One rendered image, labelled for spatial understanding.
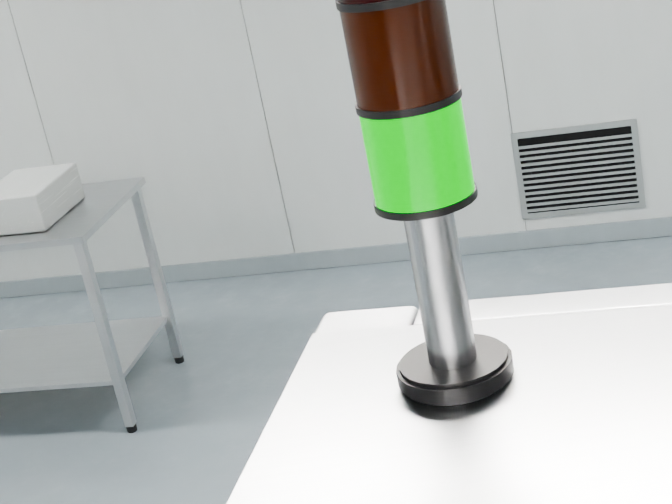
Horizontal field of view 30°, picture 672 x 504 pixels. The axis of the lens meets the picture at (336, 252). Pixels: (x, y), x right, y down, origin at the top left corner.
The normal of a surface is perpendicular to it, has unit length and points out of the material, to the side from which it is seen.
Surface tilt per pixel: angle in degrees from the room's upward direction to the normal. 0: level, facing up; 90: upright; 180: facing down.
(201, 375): 0
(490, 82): 90
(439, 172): 90
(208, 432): 0
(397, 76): 90
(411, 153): 90
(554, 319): 0
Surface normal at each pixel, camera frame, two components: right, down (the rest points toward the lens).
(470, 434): -0.18, -0.92
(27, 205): -0.22, 0.39
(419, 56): 0.32, 0.29
